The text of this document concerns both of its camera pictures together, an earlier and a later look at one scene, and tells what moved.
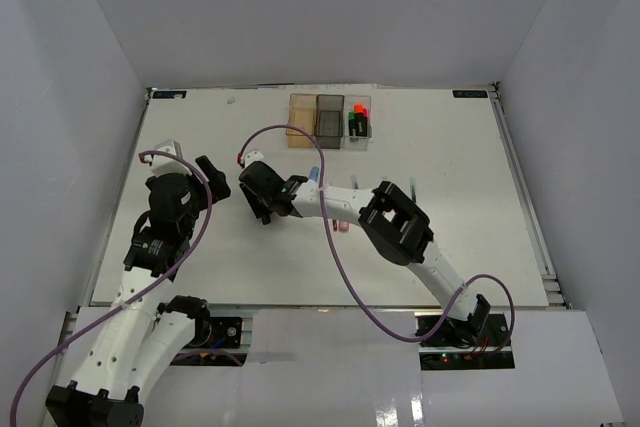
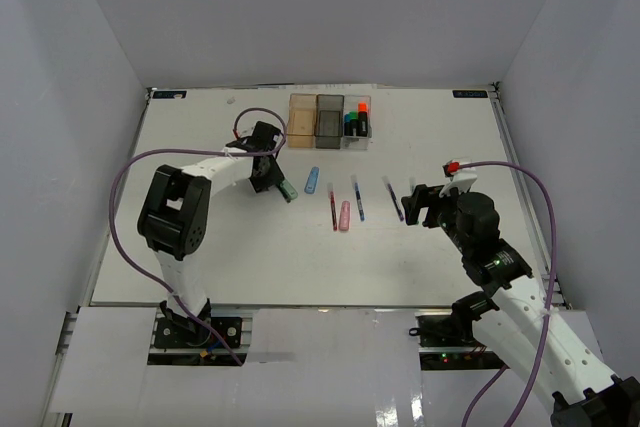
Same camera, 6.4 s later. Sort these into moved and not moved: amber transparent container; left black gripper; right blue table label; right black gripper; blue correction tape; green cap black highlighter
Moved: left black gripper; right black gripper
Not moved: right blue table label; blue correction tape; amber transparent container; green cap black highlighter
